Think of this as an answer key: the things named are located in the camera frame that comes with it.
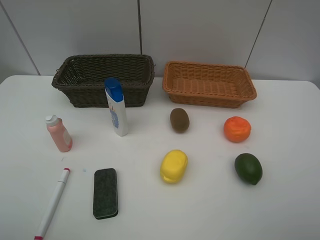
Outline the dark brown wicker basket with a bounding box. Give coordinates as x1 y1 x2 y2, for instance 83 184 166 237
51 54 155 108

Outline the dark green whiteboard eraser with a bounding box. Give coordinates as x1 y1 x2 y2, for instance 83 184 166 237
92 168 119 220

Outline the white marker red cap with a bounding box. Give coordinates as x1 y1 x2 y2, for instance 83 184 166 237
34 168 71 240

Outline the orange wicker basket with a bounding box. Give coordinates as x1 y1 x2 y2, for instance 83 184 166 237
162 61 257 109

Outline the pink bottle white cap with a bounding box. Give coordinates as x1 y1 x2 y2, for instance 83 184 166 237
45 115 73 153

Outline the yellow lemon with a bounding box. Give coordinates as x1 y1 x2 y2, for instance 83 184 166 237
160 149 188 184

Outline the brown kiwi fruit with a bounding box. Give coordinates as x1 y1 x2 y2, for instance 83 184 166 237
170 108 190 134

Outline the orange tangerine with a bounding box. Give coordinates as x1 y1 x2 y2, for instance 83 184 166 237
223 116 252 143

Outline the white bottle blue cap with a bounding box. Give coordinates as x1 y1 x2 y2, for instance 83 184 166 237
104 77 129 137

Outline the dark green avocado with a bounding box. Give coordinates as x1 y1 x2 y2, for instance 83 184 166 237
234 153 263 186

